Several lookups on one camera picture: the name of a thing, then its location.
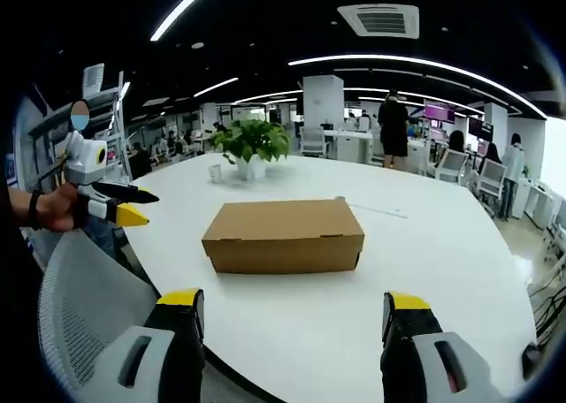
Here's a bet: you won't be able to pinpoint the long ceiling light strip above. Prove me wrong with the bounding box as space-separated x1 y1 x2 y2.
149 0 231 42
287 54 547 120

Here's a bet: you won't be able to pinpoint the purple computer monitor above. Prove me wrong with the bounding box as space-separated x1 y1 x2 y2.
423 99 457 124

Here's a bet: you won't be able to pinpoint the black cables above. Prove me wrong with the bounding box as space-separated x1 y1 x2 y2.
527 282 566 347

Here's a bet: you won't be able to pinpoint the person's left hand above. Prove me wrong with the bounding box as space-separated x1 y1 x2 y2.
37 183 90 233

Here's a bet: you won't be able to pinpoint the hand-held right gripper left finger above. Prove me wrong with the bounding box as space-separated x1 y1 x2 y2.
94 287 207 403

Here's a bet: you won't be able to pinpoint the green potted plant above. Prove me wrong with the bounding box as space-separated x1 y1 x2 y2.
207 118 293 181

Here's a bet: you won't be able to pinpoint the ceiling air conditioner vent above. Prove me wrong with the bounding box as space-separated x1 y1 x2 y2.
336 3 421 40

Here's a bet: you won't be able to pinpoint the brown cardboard shoe box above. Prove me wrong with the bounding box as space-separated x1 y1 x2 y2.
201 198 367 276

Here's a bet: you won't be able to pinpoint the dark computer monitor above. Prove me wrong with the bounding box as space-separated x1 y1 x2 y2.
467 117 495 142

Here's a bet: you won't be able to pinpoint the white mesh office chair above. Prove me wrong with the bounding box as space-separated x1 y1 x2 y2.
36 232 284 403

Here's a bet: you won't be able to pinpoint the white metal shelf rack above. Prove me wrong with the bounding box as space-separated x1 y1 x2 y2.
27 64 133 188

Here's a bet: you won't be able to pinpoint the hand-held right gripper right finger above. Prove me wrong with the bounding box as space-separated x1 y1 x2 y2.
380 290 506 403

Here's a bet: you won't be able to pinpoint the black wristband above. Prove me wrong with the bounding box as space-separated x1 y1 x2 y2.
27 189 46 231

